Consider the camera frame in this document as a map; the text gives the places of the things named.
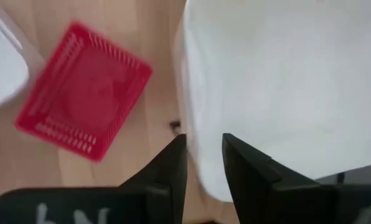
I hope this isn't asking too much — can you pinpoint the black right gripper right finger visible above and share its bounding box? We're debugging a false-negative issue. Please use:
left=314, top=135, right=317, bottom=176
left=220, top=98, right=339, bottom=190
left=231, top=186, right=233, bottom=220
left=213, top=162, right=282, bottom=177
left=222, top=132, right=371, bottom=224

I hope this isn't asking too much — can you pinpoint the white plastic basket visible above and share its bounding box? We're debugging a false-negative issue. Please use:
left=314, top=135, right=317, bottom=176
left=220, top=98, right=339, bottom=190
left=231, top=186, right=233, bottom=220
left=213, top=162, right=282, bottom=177
left=0, top=6, right=46, bottom=113
left=172, top=0, right=371, bottom=203

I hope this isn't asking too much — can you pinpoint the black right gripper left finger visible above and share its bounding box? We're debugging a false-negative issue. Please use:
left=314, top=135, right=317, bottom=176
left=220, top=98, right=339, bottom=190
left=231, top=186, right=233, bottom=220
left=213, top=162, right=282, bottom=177
left=0, top=133, right=188, bottom=224

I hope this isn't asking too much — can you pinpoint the red plastic slotted basket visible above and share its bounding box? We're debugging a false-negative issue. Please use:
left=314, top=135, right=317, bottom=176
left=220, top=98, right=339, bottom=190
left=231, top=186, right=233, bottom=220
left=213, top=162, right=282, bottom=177
left=14, top=20, right=154, bottom=163

